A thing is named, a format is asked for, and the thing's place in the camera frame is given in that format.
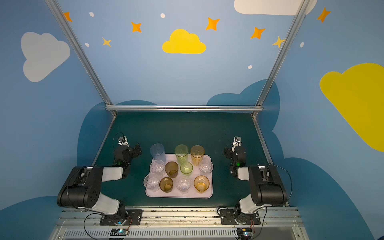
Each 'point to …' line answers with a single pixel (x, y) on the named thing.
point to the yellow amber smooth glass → (201, 183)
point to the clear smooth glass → (206, 165)
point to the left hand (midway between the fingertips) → (133, 145)
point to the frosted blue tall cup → (157, 150)
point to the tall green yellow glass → (197, 152)
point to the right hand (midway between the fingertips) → (235, 144)
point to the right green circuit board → (246, 232)
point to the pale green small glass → (186, 167)
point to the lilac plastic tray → (192, 193)
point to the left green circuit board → (119, 232)
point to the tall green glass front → (181, 151)
